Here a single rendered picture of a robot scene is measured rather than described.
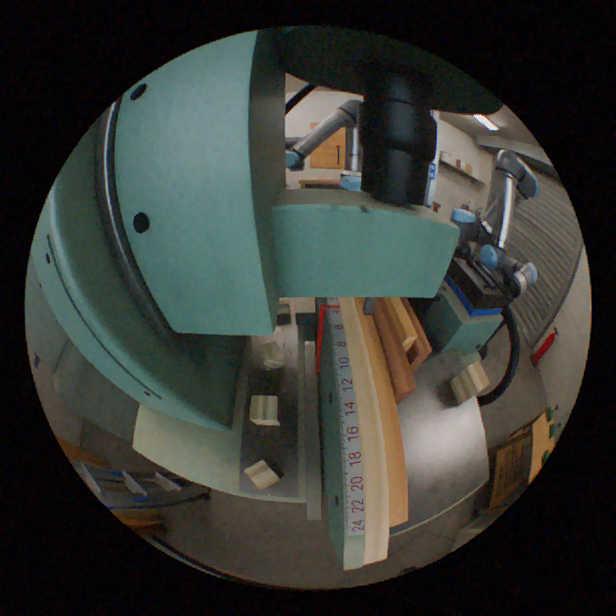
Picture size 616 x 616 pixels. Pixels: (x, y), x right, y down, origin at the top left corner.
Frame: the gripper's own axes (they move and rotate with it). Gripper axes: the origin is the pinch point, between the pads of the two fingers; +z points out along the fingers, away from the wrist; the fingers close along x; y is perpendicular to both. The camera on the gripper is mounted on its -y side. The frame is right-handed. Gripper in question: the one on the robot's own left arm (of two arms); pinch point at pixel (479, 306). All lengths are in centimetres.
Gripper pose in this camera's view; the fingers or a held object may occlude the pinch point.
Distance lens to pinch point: 57.9
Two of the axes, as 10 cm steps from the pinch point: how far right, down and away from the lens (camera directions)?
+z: -8.6, 3.8, 3.4
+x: -0.3, -7.0, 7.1
